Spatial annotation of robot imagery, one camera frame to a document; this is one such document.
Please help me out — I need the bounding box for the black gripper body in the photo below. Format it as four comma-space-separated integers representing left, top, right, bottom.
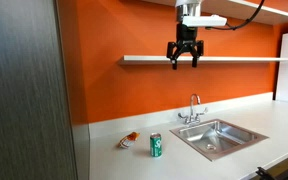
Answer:
166, 23, 205, 61

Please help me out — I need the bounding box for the green soda can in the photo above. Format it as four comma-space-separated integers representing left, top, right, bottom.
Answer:
149, 132, 163, 158

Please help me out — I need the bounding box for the white counter backsplash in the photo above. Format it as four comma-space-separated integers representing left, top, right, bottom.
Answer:
88, 92, 274, 140

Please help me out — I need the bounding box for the stainless steel sink basin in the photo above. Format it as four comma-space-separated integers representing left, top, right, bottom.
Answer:
169, 118, 270, 163

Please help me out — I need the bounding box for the orange white snack packet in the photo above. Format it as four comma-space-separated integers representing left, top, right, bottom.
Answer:
118, 131, 141, 150

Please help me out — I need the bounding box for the black object below counter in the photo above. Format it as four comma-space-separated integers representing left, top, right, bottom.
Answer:
255, 159, 288, 180

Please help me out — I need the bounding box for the dark wood cabinet panel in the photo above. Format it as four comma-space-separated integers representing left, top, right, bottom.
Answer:
0, 0, 91, 180

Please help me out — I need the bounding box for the white lower wall shelf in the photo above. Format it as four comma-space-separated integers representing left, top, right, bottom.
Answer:
118, 54, 288, 66

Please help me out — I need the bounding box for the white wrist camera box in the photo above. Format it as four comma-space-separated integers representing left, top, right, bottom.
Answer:
182, 14, 228, 28

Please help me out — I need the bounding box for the chrome faucet with handles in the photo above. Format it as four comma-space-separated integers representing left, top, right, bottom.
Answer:
177, 93, 209, 126

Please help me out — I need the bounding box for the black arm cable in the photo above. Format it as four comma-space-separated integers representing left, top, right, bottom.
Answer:
205, 0, 266, 32

